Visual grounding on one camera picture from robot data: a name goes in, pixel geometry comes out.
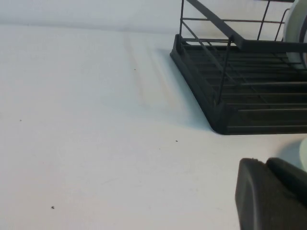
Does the black dish drying rack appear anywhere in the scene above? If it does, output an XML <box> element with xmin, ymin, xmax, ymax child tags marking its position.
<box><xmin>169</xmin><ymin>34</ymin><xmax>307</xmax><ymax>135</ymax></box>

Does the black wire dish rack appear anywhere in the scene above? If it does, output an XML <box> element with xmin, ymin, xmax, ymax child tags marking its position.
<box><xmin>179</xmin><ymin>0</ymin><xmax>307</xmax><ymax>106</ymax></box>

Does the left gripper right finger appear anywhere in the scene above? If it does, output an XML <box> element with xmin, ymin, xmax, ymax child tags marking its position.
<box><xmin>265</xmin><ymin>157</ymin><xmax>307</xmax><ymax>208</ymax></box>

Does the pale mint plate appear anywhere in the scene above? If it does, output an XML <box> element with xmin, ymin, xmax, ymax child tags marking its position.
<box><xmin>298</xmin><ymin>138</ymin><xmax>307</xmax><ymax>173</ymax></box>

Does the pale green plate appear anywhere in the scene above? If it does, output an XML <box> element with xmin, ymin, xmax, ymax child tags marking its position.
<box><xmin>283</xmin><ymin>0</ymin><xmax>305</xmax><ymax>69</ymax></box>

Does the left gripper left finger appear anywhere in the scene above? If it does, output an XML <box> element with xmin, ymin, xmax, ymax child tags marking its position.
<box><xmin>236</xmin><ymin>158</ymin><xmax>307</xmax><ymax>230</ymax></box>

